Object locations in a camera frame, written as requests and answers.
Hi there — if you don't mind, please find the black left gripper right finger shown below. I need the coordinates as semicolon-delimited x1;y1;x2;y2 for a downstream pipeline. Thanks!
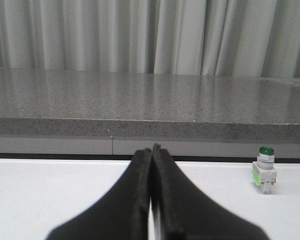
151;143;268;240

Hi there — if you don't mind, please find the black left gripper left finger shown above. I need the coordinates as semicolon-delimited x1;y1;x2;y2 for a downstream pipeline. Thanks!
47;148;152;240

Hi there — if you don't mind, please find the grey granite counter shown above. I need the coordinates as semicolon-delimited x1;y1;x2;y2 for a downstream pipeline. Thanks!
0;68;300;162

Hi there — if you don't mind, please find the grey curtain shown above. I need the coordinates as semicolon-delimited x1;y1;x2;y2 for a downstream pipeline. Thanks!
0;0;300;78

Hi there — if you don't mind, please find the green push button switch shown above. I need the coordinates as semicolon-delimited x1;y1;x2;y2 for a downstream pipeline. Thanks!
251;146;278;194

